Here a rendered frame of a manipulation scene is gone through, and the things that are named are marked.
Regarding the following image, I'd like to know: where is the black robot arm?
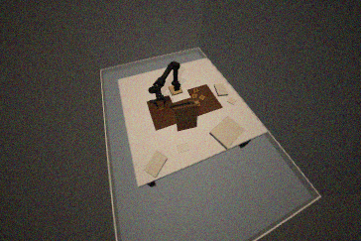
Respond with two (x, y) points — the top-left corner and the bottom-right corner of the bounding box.
(149, 61), (181, 101)

